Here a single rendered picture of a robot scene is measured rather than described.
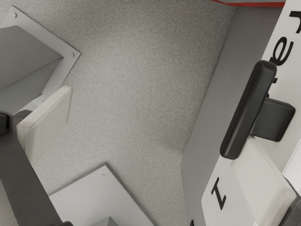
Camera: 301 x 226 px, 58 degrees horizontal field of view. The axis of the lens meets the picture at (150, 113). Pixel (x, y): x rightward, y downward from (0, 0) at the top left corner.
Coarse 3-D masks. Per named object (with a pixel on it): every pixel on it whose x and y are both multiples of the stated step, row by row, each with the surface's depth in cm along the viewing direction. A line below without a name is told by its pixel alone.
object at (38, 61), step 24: (24, 24) 103; (0, 48) 81; (24, 48) 91; (48, 48) 104; (72, 48) 106; (0, 72) 71; (24, 72) 78; (48, 72) 101; (0, 96) 67; (24, 96) 90; (48, 96) 114
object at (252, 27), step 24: (240, 24) 86; (264, 24) 67; (240, 48) 80; (264, 48) 64; (216, 72) 98; (240, 72) 75; (216, 96) 91; (240, 96) 71; (216, 120) 84; (192, 144) 105; (216, 144) 79; (192, 168) 97; (192, 192) 89; (192, 216) 83
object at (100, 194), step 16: (80, 176) 130; (96, 176) 126; (112, 176) 126; (64, 192) 130; (80, 192) 129; (96, 192) 129; (112, 192) 129; (128, 192) 130; (64, 208) 133; (80, 208) 132; (96, 208) 132; (112, 208) 131; (128, 208) 132; (80, 224) 136; (96, 224) 133; (112, 224) 131; (128, 224) 135; (144, 224) 136
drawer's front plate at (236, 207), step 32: (288, 0) 24; (288, 32) 22; (288, 64) 21; (288, 96) 20; (288, 128) 19; (224, 160) 28; (288, 160) 18; (224, 192) 26; (224, 224) 25; (256, 224) 20
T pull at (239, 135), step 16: (256, 64) 18; (272, 64) 17; (256, 80) 18; (272, 80) 17; (256, 96) 18; (240, 112) 19; (256, 112) 18; (272, 112) 18; (288, 112) 18; (240, 128) 19; (256, 128) 19; (272, 128) 19; (224, 144) 20; (240, 144) 19
